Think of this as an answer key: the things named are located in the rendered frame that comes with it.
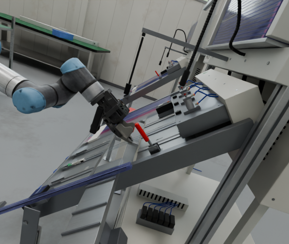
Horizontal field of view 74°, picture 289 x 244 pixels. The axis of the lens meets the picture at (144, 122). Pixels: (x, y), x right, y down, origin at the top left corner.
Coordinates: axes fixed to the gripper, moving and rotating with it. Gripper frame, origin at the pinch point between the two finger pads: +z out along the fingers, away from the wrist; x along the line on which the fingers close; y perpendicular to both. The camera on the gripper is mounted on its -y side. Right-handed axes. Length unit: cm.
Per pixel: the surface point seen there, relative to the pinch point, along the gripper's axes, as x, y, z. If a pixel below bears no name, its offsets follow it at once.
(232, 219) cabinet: 16, 8, 73
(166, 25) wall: 459, 69, -63
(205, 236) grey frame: -24.3, 9.2, 30.1
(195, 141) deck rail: -21.0, 23.4, 5.2
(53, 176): -7.3, -30.9, -7.5
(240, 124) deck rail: -21.0, 34.4, 7.7
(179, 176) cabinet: 39, -8, 49
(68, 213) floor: 39, -95, 29
